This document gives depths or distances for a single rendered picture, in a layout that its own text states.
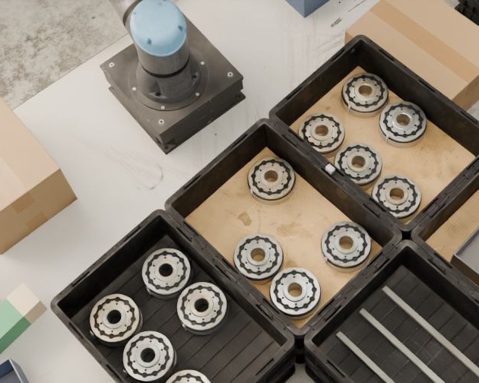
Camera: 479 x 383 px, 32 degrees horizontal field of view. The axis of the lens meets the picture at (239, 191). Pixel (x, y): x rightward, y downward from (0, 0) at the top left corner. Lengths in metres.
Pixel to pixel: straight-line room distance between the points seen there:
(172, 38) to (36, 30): 1.47
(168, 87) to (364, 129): 0.46
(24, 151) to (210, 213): 0.45
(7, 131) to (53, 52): 1.22
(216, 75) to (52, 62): 1.22
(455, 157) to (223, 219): 0.52
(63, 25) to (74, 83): 1.05
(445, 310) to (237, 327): 0.42
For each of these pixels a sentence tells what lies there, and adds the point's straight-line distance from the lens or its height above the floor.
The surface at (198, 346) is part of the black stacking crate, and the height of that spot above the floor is 0.83.
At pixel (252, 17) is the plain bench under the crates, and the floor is 0.70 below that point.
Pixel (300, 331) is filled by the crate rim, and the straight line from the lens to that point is 1.61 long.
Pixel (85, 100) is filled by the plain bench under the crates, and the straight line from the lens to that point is 2.17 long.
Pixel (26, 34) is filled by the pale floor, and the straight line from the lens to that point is 3.26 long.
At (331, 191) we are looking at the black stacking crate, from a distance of 1.77.
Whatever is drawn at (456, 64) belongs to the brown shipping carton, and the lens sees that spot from 1.98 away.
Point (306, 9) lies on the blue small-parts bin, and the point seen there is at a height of 0.73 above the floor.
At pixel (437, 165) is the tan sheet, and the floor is 0.83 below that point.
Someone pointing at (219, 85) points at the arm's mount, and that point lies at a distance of 2.01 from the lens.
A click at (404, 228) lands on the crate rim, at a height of 0.93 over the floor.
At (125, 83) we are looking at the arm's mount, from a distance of 2.04.
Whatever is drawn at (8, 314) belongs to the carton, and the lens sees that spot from 1.90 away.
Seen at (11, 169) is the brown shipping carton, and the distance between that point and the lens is 1.93.
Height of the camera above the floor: 2.47
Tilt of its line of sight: 64 degrees down
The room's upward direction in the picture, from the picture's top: 9 degrees counter-clockwise
